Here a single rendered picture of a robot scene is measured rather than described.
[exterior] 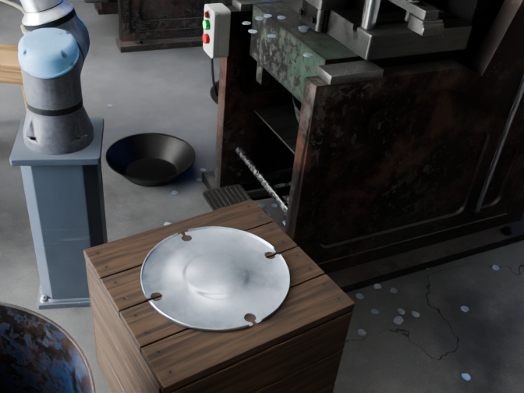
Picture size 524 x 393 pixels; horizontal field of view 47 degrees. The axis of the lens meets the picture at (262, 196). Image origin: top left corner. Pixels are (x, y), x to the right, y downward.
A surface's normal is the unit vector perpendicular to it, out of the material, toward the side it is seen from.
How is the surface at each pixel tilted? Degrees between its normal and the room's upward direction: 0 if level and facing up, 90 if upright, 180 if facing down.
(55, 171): 90
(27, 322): 88
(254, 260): 0
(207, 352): 0
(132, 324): 0
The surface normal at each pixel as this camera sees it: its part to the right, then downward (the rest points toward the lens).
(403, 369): 0.08, -0.81
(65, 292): 0.17, 0.57
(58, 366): -0.55, 0.41
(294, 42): -0.90, 0.18
